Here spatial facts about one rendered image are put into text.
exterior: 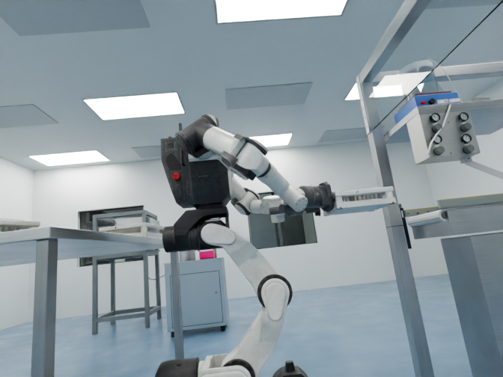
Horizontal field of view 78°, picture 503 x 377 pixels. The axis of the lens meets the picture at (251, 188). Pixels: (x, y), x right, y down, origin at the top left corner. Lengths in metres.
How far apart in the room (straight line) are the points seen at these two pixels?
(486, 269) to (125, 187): 6.16
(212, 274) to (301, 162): 3.80
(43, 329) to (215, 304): 2.59
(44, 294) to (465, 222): 1.50
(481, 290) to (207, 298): 2.60
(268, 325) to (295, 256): 5.04
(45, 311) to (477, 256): 1.55
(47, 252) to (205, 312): 2.63
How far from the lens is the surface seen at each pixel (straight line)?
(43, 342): 1.11
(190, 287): 3.55
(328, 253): 6.46
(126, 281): 6.61
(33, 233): 1.10
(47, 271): 1.09
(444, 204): 1.48
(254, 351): 1.37
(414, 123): 1.55
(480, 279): 1.59
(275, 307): 1.29
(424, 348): 1.77
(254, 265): 1.32
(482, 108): 1.69
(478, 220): 1.55
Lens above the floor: 0.73
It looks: 12 degrees up
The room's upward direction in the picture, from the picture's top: 6 degrees counter-clockwise
